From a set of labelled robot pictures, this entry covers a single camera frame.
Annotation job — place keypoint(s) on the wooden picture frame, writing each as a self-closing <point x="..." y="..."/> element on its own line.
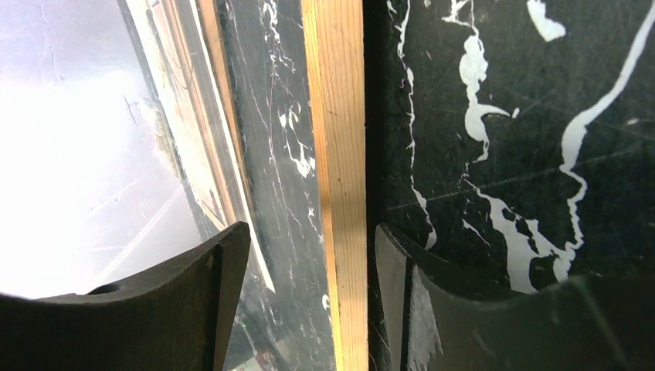
<point x="334" y="44"/>

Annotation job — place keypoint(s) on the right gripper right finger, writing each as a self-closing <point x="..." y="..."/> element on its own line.
<point x="439" y="317"/>

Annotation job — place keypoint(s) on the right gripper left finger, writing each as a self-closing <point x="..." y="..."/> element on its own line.
<point x="176" y="315"/>

